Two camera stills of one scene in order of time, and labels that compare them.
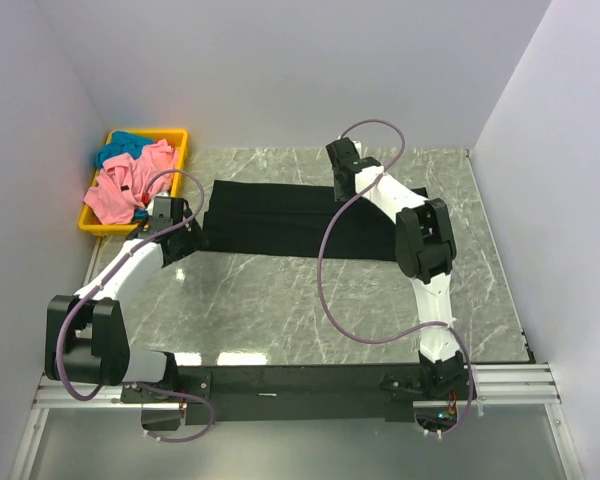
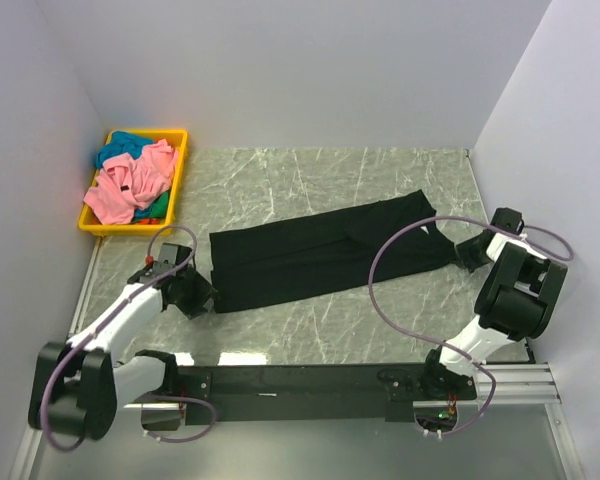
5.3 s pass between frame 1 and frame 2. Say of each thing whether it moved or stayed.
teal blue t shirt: stayed
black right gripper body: moved
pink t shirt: stayed
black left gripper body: moved
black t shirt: moved
